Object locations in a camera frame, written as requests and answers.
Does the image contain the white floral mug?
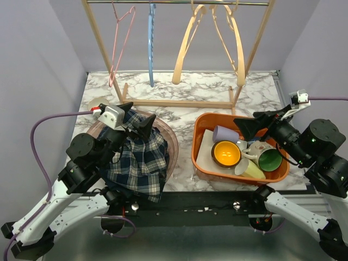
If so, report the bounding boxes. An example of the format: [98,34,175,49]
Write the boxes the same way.
[241,141,275,160]

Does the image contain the wooden hanger with skirt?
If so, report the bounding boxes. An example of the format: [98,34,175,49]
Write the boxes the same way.
[208,0,246,88]

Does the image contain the purple cable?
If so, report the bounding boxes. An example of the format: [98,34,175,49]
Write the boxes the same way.
[2,110,95,260]
[309,96,348,102]

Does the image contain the navy beige plaid skirt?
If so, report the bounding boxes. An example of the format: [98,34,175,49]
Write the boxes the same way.
[100,127,170,203]

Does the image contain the light blue wavy hanger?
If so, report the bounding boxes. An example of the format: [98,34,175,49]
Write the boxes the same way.
[147,2,156,87]

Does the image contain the lavender cup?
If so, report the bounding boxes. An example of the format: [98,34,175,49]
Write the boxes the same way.
[213,126,239,144]

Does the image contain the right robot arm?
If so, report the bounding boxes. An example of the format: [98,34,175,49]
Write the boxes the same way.
[234,105,347,260]

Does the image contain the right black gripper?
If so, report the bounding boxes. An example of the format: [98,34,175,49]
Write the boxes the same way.
[233,102,310,164]

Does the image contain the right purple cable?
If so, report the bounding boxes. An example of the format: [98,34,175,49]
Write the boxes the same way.
[309,96,348,102]

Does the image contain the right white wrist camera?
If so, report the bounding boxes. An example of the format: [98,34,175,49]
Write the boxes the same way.
[281,89,311,120]

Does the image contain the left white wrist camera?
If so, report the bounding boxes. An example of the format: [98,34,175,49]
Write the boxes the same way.
[91,103,125,131]

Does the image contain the orange bowl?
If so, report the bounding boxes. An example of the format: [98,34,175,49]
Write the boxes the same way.
[211,140,242,168]

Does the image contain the empty wooden hanger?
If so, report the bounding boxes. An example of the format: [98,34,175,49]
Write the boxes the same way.
[172,1,207,85]

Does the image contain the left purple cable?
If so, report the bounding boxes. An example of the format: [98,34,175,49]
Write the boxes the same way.
[2,110,95,260]

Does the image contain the orange plastic bin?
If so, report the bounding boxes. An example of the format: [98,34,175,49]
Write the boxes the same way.
[191,113,290,186]

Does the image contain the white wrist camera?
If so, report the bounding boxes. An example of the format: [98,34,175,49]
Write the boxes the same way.
[281,89,311,120]
[91,103,125,131]

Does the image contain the green bowl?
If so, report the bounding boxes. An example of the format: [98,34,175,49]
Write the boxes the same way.
[258,149,283,172]

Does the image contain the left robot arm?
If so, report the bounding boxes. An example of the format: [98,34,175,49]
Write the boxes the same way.
[1,102,156,260]

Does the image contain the wooden clothes rack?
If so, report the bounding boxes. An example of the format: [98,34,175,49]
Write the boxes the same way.
[81,0,277,116]

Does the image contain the small beige bowl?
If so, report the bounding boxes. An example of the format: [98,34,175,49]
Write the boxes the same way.
[88,97,109,110]

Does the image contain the white board in bin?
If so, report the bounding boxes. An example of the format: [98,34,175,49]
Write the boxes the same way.
[196,129,235,175]

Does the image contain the pink wire hanger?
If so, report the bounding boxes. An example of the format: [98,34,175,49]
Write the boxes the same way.
[108,0,136,88]

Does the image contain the yellow cup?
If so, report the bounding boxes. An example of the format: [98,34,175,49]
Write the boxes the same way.
[234,158,266,179]

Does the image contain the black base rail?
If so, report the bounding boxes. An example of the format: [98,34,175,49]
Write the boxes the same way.
[106,191,268,227]

